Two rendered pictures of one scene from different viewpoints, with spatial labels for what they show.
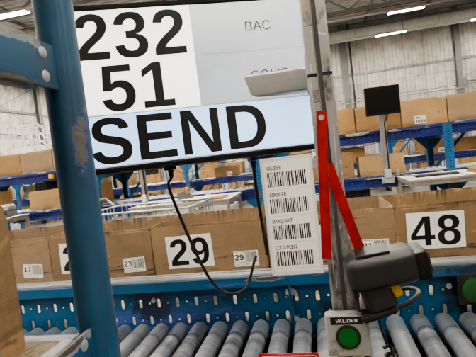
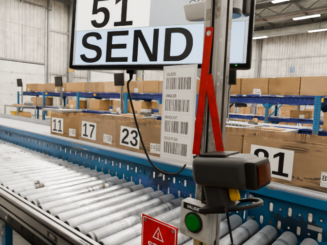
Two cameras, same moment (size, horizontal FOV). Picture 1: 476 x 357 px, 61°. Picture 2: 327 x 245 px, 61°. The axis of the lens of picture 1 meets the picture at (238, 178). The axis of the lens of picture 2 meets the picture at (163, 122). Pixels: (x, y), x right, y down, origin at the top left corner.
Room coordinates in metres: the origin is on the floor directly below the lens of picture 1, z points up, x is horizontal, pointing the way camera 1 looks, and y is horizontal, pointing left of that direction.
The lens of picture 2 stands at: (0.16, -0.33, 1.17)
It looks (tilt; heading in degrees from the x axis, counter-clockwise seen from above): 4 degrees down; 29
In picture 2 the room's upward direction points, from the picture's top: 2 degrees clockwise
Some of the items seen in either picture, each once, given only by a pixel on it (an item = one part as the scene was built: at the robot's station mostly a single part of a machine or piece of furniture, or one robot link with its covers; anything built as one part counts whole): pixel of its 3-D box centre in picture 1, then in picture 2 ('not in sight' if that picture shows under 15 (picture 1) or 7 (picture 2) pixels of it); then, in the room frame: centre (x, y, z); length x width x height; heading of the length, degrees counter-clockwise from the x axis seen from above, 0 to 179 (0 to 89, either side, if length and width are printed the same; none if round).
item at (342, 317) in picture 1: (347, 333); (197, 219); (0.64, -0.15, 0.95); 0.07 x 0.03 x 0.07; 78
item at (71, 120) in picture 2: not in sight; (81, 125); (1.70, 1.25, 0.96); 0.39 x 0.29 x 0.17; 79
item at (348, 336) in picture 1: (348, 336); (193, 221); (0.63, -0.14, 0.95); 0.03 x 0.02 x 0.03; 78
